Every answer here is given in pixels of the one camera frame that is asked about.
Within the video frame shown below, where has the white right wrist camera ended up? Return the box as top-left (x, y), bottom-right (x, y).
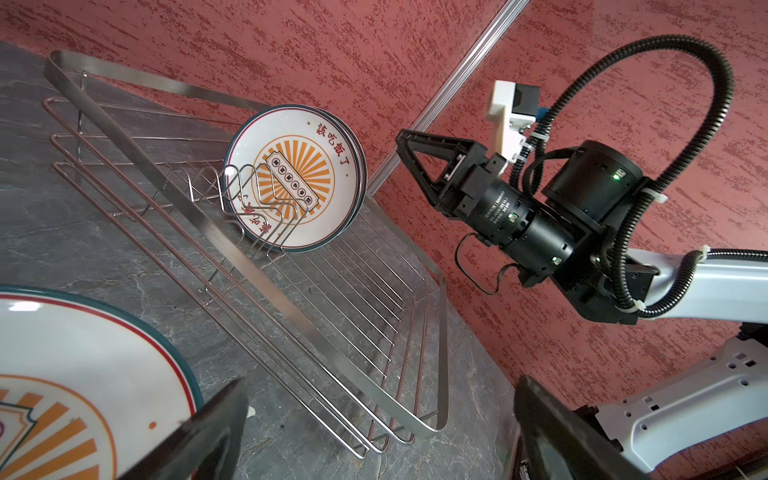
top-left (485, 80), bottom-right (540, 164)

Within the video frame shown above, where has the brown lettered rim plate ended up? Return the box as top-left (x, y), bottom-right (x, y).
top-left (1, 285), bottom-right (204, 479)

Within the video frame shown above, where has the black corrugated cable conduit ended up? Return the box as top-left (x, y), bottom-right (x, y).
top-left (509, 34), bottom-right (768, 319)

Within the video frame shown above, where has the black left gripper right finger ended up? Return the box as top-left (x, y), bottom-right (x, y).
top-left (514, 375), bottom-right (647, 479)

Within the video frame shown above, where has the aluminium right corner post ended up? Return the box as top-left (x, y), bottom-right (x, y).
top-left (365, 0), bottom-right (532, 196)

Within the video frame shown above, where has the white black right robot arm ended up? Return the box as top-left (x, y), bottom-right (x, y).
top-left (396, 130), bottom-right (767, 473)

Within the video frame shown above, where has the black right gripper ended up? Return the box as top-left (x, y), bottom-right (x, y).
top-left (396, 129), bottom-right (576, 285)

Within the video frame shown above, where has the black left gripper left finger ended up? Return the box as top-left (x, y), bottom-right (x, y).
top-left (121, 379), bottom-right (248, 479)

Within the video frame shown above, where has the orange sunburst plate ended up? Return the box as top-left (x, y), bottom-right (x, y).
top-left (219, 104), bottom-right (368, 252)

